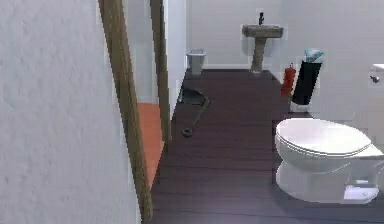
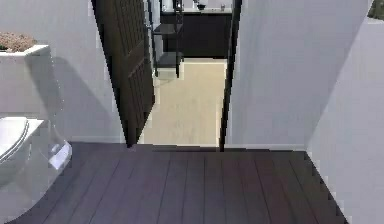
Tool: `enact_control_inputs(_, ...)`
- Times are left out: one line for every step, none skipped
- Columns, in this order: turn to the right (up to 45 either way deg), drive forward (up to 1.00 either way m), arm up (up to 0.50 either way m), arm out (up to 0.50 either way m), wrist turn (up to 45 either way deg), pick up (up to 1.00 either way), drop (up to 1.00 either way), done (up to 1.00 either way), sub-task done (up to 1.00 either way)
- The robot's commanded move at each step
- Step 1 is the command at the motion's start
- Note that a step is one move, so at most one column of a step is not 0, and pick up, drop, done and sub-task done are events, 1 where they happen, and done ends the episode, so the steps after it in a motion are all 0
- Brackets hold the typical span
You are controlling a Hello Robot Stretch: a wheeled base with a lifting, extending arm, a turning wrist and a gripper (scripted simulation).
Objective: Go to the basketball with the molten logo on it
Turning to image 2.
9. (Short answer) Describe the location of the green framed picture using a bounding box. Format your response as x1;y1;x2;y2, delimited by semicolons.
367;0;384;22

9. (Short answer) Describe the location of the dark brown room door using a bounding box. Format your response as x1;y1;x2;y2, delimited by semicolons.
90;0;156;148

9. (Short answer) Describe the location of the white toilet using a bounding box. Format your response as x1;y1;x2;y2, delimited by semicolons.
0;44;73;224

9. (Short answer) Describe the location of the brown item on toilet tank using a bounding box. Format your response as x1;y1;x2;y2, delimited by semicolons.
0;31;38;54

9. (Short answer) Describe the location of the black shelf cart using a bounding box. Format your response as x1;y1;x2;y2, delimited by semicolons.
151;0;185;79

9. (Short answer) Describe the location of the dark cabinet with pale top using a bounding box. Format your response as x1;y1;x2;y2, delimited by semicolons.
159;7;234;60

